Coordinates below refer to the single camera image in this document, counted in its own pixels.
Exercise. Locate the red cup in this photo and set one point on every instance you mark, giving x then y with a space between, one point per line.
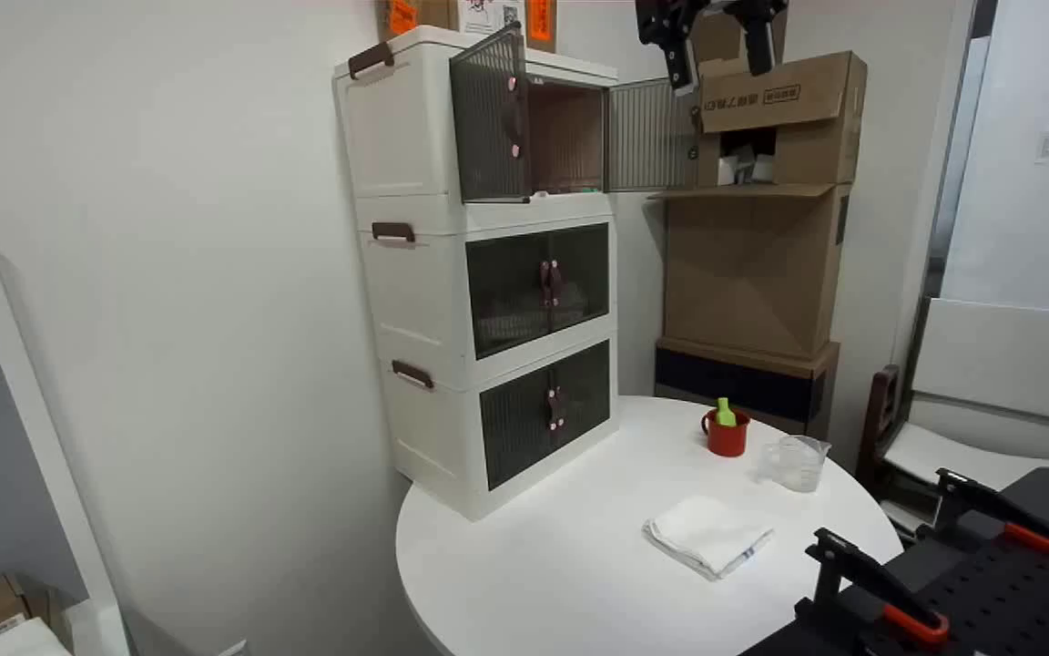
726 437

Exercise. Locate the tinted cabinet door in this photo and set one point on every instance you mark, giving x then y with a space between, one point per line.
489 121
582 277
654 132
514 429
504 295
585 393

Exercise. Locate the whiteboard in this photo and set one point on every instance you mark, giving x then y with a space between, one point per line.
1019 219

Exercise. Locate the white folded cloth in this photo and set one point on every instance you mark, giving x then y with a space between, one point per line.
705 533

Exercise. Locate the white side desk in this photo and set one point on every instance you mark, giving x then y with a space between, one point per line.
1009 365

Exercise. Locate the large cardboard box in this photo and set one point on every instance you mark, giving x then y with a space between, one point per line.
747 274

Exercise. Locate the black red clamp tool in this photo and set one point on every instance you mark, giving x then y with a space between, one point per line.
1009 602

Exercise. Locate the white paper sheet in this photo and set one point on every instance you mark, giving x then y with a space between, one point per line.
21 638

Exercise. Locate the green plastic toy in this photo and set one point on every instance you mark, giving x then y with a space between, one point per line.
726 414

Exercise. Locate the dark brown wooden stand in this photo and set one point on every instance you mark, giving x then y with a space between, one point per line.
879 421

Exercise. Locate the small plain cardboard box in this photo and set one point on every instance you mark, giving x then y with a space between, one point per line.
718 37

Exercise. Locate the printed cardboard box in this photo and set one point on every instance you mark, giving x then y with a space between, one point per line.
809 102

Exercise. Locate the clear plastic jug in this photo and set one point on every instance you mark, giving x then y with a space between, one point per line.
797 465

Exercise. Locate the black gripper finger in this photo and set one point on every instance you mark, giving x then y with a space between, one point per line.
671 29
759 29

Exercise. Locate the white three-tier storage cabinet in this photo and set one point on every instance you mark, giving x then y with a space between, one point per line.
408 132

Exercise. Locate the orange printed box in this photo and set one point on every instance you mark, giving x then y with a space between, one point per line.
537 22

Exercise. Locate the cardboard box with black band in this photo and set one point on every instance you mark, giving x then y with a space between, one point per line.
743 387

